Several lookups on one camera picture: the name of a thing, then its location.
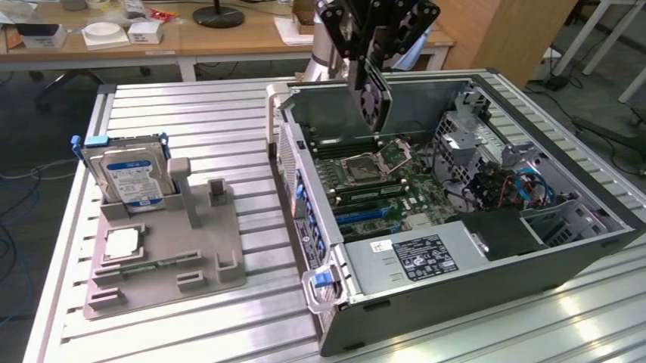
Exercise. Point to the graphics card with metal bracket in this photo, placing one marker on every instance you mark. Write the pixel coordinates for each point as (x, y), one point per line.
(375, 106)

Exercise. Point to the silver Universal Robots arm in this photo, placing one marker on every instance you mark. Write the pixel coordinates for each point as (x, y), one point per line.
(323, 53)

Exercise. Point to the brown cardboard box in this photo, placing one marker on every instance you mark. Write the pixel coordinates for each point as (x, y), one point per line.
(303, 15)

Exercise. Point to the white paper stack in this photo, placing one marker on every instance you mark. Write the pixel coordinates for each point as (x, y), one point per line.
(292, 34)

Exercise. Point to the wooden cabinet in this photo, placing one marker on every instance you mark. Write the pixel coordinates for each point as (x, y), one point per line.
(504, 38)

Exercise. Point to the wooden desk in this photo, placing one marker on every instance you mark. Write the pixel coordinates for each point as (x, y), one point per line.
(227, 41)

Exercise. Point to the black round lamp base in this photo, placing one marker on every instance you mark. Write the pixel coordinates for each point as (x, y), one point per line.
(219, 19)

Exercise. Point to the white socket box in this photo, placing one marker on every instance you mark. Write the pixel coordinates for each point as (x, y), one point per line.
(549, 64)

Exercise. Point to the metal socket cover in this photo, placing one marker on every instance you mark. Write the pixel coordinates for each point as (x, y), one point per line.
(402, 140)

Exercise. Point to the black RAM slot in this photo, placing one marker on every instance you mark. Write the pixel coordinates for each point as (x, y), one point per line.
(343, 143)
(348, 152)

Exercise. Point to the black power adapter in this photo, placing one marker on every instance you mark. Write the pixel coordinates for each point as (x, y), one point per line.
(555, 83)

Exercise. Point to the perforated metal drive cage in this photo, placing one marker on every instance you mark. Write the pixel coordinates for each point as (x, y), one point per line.
(459, 143)

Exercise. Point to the red packet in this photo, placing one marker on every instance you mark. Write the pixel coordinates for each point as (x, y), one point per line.
(164, 17)

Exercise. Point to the locking lever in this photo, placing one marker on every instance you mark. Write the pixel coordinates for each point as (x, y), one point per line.
(403, 163)

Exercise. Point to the small white carton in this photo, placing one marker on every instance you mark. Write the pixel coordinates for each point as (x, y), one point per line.
(145, 33)

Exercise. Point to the CPU socket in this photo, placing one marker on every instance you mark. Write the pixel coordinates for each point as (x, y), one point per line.
(363, 168)

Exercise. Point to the clear plastic packet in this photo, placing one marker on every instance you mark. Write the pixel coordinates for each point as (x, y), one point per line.
(136, 9)

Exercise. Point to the green motherboard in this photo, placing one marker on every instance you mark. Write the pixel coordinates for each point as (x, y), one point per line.
(428, 189)

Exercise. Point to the installed black RAM stick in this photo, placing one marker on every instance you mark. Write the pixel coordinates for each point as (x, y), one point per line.
(368, 193)

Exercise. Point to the white round stand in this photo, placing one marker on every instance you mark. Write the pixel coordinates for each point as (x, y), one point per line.
(105, 36)

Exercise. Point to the white tape roll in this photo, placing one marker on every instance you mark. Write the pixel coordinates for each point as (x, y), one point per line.
(97, 4)

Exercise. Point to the blue expansion slot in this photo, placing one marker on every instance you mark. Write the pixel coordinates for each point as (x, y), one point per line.
(358, 216)

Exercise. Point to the small silver chipset heatsink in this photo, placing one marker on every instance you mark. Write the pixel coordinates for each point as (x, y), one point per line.
(419, 222)

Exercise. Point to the grey cup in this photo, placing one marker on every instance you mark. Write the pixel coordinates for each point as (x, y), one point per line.
(72, 4)

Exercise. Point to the hard disk in blue caddy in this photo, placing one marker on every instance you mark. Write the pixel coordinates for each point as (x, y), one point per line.
(131, 181)

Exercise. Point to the black plastic shroud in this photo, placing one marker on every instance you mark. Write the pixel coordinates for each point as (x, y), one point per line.
(504, 234)

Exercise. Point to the black office chair base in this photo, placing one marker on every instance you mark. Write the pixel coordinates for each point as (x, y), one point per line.
(55, 89)

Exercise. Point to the metal disk bay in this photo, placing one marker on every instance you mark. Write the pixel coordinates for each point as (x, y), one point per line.
(555, 227)

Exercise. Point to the clear plastic bag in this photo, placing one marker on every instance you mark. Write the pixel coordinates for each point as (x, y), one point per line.
(20, 15)

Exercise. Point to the brown cardboard piece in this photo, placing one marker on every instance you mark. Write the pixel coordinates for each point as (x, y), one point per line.
(9, 41)

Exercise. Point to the grey power supply unit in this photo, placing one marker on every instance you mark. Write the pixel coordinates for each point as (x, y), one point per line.
(374, 272)

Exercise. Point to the grey printed parts rack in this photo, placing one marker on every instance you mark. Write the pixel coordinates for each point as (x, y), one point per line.
(161, 242)

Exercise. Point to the silver CPU chip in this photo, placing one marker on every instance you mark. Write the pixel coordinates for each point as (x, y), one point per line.
(120, 244)

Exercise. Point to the green RAM stick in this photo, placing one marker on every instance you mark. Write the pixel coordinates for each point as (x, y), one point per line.
(156, 262)

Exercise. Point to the open black PC case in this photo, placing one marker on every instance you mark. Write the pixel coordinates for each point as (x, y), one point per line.
(454, 302)

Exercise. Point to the white table frame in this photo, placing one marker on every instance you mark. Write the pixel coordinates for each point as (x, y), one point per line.
(601, 22)

